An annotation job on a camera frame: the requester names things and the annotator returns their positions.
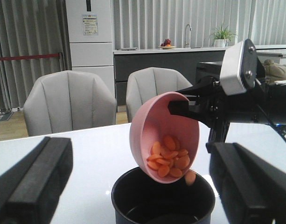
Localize potted green plant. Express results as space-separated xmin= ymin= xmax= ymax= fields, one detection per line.
xmin=210 ymin=24 xmax=237 ymax=47

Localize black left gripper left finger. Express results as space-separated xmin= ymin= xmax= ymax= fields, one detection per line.
xmin=0 ymin=137 xmax=73 ymax=224

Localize grey upholstered chair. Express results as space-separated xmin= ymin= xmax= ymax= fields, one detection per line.
xmin=126 ymin=67 xmax=192 ymax=122
xmin=23 ymin=70 xmax=117 ymax=136

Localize dark blue saucepan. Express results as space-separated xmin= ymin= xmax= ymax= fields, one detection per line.
xmin=111 ymin=167 xmax=215 ymax=224

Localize chrome kitchen faucet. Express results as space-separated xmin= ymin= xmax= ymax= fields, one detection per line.
xmin=184 ymin=24 xmax=192 ymax=48

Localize dark grey kitchen counter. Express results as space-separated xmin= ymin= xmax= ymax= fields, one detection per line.
xmin=114 ymin=47 xmax=226 ymax=106

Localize white refrigerator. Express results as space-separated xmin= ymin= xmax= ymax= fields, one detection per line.
xmin=65 ymin=0 xmax=115 ymax=95

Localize red barrier belt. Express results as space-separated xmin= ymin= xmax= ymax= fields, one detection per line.
xmin=0 ymin=53 xmax=62 ymax=61

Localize right grey upholstered chair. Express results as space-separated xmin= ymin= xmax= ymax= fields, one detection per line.
xmin=126 ymin=67 xmax=192 ymax=122

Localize pink bowl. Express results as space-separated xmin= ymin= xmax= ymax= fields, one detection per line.
xmin=129 ymin=92 xmax=200 ymax=183

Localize fruit plate on counter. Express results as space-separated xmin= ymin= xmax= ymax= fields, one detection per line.
xmin=159 ymin=39 xmax=176 ymax=49

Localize left grey upholstered chair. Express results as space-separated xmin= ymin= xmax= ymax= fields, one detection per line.
xmin=23 ymin=70 xmax=117 ymax=136

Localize beige cushion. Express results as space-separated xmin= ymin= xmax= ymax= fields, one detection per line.
xmin=263 ymin=59 xmax=286 ymax=83

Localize orange ham slices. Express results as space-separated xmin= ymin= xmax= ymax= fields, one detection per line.
xmin=142 ymin=135 xmax=198 ymax=184

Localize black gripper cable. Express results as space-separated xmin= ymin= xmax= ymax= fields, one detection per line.
xmin=254 ymin=78 xmax=286 ymax=152

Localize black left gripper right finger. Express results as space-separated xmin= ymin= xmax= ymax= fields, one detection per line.
xmin=206 ymin=142 xmax=286 ymax=224

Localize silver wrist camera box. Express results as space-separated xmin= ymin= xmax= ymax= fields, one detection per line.
xmin=220 ymin=39 xmax=257 ymax=96

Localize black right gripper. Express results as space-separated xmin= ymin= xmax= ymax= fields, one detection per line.
xmin=167 ymin=76 xmax=286 ymax=142

